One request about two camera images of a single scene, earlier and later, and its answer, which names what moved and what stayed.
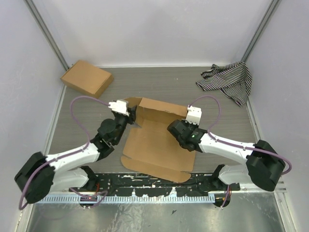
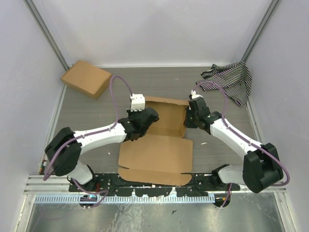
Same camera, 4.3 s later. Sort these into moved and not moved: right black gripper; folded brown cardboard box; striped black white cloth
Moved: right black gripper
Not moved: folded brown cardboard box; striped black white cloth
